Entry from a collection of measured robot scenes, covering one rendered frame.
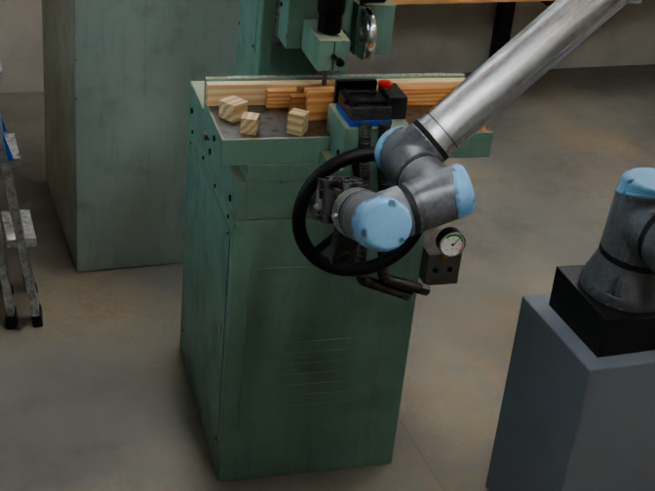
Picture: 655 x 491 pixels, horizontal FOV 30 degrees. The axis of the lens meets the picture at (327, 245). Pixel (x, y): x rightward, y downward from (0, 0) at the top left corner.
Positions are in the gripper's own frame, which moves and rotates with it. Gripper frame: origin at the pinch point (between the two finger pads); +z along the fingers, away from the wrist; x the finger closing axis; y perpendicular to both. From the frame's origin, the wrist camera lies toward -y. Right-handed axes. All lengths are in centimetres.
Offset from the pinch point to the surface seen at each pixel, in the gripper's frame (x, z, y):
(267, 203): 4.9, 26.0, -2.0
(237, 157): 12.0, 22.3, 8.3
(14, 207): 54, 108, -12
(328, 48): -9.1, 26.5, 30.3
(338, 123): -7.7, 14.9, 15.3
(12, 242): 55, 115, -22
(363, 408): -22, 45, -56
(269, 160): 5.1, 22.6, 7.4
